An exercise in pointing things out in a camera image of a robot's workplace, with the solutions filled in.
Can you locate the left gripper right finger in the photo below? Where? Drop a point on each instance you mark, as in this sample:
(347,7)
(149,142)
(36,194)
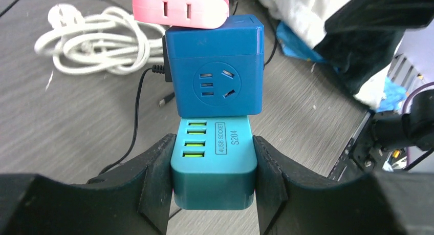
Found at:
(292,199)

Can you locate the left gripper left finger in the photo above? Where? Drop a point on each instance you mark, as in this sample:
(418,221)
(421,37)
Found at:
(133,198)

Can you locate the teal usb power strip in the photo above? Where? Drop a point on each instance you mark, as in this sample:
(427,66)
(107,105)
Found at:
(214,164)

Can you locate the blue cube socket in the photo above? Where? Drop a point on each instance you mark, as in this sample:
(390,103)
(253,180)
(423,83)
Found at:
(218,72)

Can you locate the pink plug adapter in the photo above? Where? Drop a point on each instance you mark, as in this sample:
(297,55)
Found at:
(202,14)

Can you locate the black power adapter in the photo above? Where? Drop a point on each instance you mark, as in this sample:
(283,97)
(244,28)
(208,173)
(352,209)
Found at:
(168,77)

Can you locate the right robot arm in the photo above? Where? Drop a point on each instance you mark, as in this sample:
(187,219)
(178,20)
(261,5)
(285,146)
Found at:
(410,129)

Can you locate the checkered black white pillow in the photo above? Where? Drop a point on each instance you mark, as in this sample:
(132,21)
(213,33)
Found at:
(356,37)

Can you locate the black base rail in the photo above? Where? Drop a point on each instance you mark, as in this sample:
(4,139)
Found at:
(361,154)

